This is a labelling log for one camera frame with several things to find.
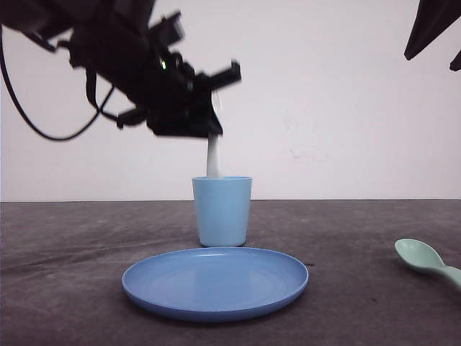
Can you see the blue plastic plate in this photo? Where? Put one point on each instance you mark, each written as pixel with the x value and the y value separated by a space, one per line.
pixel 216 284

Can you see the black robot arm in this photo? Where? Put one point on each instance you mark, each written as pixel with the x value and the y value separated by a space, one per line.
pixel 40 21

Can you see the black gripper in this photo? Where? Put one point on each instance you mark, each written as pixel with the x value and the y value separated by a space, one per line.
pixel 169 96

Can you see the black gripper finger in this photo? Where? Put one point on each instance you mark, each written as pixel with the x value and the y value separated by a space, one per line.
pixel 433 17
pixel 455 64

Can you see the mint green plastic spoon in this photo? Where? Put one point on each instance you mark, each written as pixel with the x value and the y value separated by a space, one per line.
pixel 422 257

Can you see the white plastic fork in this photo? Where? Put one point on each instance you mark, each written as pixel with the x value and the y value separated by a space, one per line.
pixel 213 169

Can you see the light blue plastic cup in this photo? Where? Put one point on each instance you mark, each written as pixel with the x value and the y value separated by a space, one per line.
pixel 222 210

